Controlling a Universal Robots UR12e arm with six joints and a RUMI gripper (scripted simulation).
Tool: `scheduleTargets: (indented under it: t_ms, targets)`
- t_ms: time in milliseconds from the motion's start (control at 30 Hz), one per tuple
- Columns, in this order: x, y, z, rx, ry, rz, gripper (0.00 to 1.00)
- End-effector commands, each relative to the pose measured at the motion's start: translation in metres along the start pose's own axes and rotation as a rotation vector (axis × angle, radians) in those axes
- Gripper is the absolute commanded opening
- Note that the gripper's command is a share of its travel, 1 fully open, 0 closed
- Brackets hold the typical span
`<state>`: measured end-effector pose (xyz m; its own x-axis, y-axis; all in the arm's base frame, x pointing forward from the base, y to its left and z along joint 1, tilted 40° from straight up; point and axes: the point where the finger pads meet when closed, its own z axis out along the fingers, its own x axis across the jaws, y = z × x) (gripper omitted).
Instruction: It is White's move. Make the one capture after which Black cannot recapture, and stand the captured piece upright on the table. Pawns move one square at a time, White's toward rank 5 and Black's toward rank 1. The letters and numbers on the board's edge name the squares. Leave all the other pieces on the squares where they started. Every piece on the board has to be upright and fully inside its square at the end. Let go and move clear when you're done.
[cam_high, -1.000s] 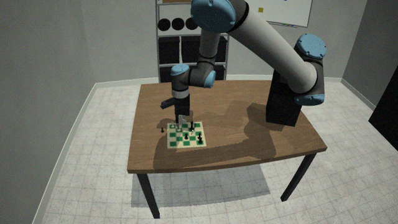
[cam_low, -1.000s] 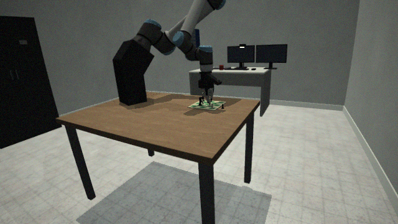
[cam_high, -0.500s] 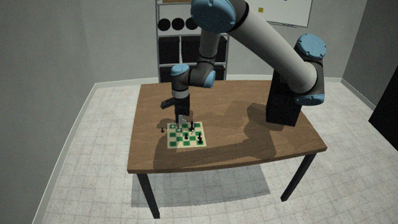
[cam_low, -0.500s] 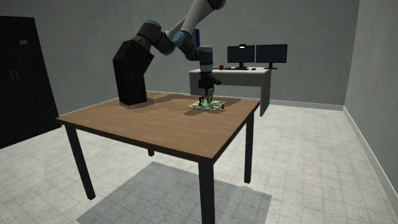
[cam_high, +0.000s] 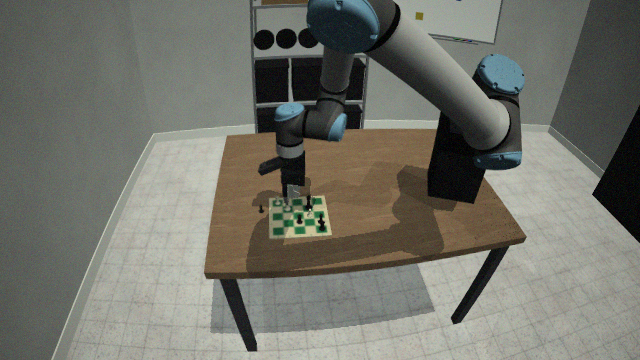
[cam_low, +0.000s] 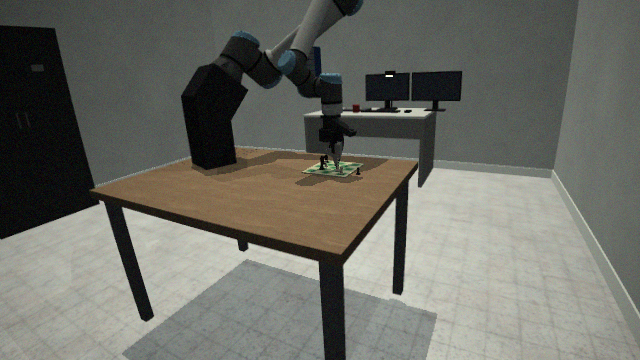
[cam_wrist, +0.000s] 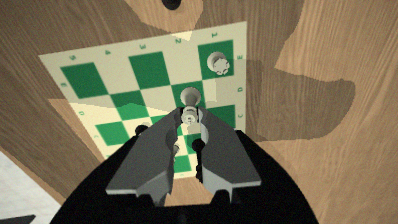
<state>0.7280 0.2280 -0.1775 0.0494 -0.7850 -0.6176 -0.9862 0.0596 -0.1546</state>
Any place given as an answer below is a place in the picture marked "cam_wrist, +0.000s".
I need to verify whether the white chess rook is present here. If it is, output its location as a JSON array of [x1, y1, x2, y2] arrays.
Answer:
[[207, 51, 230, 75]]

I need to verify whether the white pawn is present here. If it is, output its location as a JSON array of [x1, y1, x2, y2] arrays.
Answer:
[[173, 145, 179, 164]]

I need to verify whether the green and cream chessboard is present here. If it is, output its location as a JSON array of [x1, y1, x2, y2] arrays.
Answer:
[[39, 21, 247, 179]]

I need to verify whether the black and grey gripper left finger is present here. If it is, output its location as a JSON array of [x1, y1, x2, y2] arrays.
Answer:
[[49, 107, 184, 224]]

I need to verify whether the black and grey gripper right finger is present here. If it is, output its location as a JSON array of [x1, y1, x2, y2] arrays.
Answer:
[[196, 106, 319, 224]]

